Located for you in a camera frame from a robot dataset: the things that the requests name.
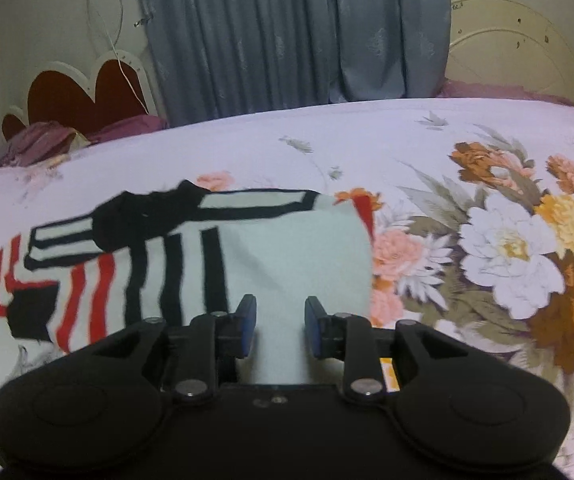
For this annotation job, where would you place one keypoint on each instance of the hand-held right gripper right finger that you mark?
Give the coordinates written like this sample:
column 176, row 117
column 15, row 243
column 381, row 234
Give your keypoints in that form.
column 314, row 329

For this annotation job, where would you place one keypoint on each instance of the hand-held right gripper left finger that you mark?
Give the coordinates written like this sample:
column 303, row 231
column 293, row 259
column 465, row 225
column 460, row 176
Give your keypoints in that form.
column 247, row 327

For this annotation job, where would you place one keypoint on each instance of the white black red striped garment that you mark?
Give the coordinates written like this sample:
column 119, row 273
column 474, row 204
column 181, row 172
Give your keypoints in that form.
column 292, row 255

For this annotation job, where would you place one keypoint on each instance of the floral purple bed sheet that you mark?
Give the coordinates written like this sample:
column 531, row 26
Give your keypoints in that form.
column 317, row 135

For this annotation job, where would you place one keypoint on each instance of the purple pillow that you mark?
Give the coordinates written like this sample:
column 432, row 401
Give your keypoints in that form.
column 467, row 90
column 127, row 127

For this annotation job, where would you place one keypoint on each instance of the crumpled purple cloth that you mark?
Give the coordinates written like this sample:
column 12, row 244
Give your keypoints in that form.
column 37, row 142

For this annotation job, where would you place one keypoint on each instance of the grey blue curtain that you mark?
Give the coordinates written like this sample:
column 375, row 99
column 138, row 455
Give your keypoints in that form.
column 267, row 35

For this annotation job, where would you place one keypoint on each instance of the red heart-shaped headboard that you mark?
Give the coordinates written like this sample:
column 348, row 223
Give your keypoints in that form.
column 67, row 95

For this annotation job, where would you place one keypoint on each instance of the cream round headboard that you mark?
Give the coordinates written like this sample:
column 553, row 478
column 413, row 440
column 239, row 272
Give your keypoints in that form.
column 507, row 50

